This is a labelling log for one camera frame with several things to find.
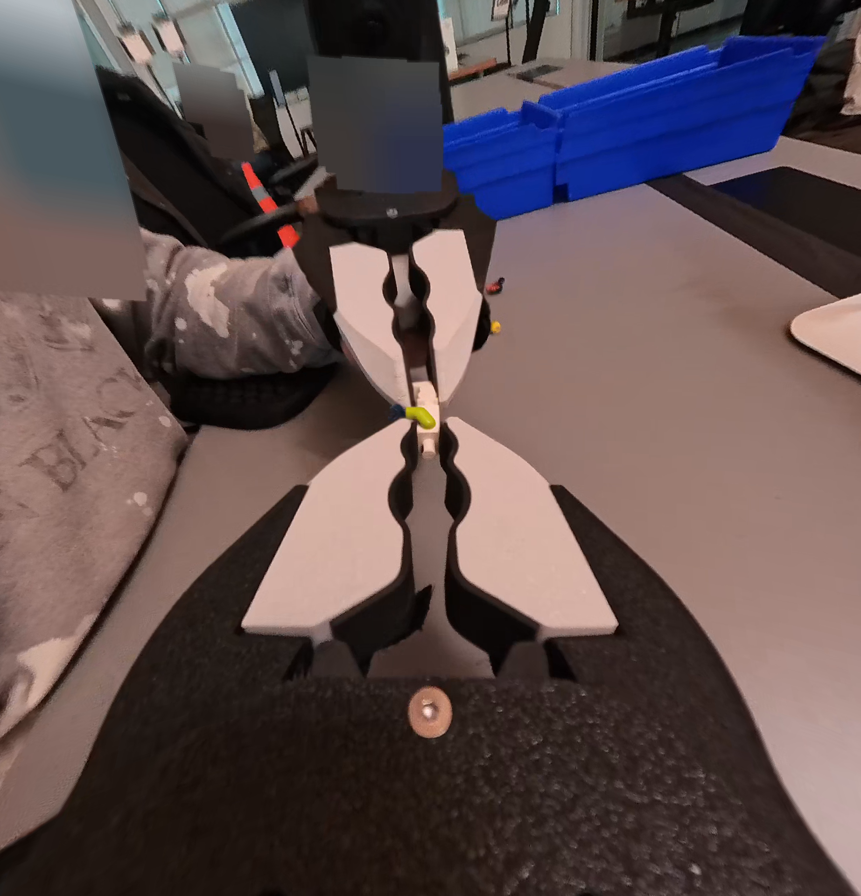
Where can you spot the black mesh office chair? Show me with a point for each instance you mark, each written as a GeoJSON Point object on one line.
{"type": "Point", "coordinates": [248, 399]}

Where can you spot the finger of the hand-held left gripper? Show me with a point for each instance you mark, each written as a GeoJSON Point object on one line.
{"type": "Point", "coordinates": [367, 308]}
{"type": "Point", "coordinates": [458, 301]}

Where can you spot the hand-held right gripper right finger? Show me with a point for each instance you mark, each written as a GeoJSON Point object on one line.
{"type": "Point", "coordinates": [535, 560]}

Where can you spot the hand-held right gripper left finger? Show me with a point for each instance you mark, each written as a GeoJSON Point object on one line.
{"type": "Point", "coordinates": [325, 560]}

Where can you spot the person's left forearm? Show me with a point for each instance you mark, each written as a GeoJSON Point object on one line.
{"type": "Point", "coordinates": [234, 308]}

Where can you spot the blue cap with orange hair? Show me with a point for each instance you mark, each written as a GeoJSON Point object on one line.
{"type": "Point", "coordinates": [493, 286]}

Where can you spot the white booklet stand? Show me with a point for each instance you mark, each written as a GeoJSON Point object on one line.
{"type": "Point", "coordinates": [843, 336]}

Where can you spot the orange traffic cone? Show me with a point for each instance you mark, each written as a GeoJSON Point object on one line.
{"type": "Point", "coordinates": [269, 203]}

